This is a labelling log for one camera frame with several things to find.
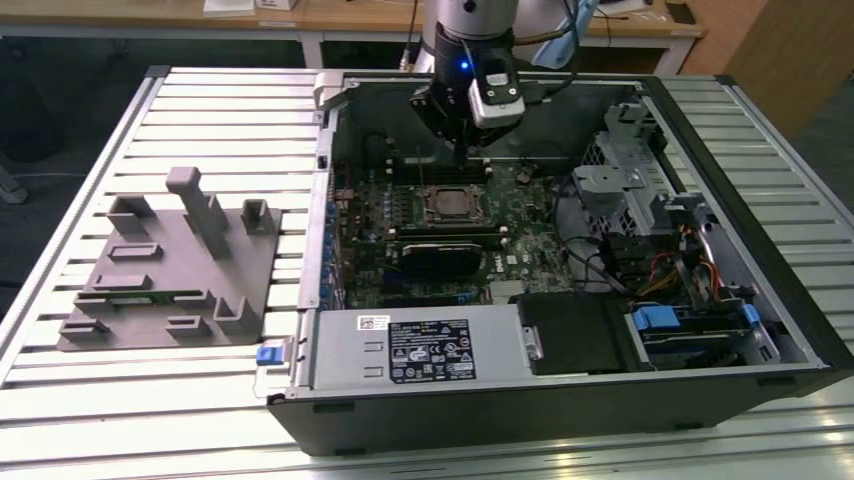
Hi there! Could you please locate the metal drive cage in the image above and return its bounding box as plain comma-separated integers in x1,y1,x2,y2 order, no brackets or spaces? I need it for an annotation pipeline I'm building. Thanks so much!
569,102,672,236

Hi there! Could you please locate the wooden cabinet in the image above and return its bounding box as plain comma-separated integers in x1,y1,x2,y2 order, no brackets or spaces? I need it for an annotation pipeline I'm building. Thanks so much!
680,0,854,141

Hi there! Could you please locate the black graphics card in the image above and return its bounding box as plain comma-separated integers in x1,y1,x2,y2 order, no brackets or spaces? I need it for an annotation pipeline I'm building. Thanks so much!
392,239,485,276

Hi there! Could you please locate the green motherboard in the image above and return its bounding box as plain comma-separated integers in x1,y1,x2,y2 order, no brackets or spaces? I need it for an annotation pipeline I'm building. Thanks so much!
325,164,581,309

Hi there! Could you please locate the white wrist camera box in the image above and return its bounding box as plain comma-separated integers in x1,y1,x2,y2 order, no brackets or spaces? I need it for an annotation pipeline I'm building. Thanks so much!
465,54,527,130

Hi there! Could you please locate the grey parts rack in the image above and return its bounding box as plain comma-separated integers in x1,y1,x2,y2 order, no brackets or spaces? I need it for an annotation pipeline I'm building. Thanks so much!
56,166,285,351

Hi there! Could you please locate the grey chair foot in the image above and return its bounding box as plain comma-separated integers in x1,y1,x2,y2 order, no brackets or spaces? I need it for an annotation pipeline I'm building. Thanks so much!
0,159,29,204

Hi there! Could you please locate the green RAM stick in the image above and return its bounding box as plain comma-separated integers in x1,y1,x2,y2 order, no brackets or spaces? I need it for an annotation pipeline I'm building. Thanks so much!
105,292,178,305

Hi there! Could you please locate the hard disk in blue carrier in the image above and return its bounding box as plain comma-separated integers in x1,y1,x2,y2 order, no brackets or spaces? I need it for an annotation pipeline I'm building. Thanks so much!
625,302,752,369

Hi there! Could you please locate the black RAM slot bank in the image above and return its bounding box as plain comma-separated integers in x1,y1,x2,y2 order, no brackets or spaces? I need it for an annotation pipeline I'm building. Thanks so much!
393,223,507,242
385,154,488,185

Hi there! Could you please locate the black open PC case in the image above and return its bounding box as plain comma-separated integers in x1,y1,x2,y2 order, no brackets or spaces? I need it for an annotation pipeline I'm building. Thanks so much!
265,69,854,457

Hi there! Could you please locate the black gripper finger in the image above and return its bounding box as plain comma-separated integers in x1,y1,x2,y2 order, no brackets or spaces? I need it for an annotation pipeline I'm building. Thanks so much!
464,118,516,169
406,87,468,169

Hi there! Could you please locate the small silver heatsink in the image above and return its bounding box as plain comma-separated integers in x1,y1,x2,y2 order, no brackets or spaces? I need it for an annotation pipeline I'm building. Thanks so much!
489,279,528,301

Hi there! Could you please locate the silver CPU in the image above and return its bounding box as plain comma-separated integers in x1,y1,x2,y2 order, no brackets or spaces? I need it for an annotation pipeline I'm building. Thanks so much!
431,192,480,217

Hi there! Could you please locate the black plastic shroud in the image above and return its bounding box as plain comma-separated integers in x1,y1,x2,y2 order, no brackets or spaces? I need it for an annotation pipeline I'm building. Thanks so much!
516,292,632,376

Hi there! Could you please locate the grey power supply unit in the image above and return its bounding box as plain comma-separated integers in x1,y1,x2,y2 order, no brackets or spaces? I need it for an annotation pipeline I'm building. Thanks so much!
285,304,535,396

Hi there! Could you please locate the coloured wire bundle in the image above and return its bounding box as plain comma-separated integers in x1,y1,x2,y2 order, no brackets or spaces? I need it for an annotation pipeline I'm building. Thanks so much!
639,224,725,301

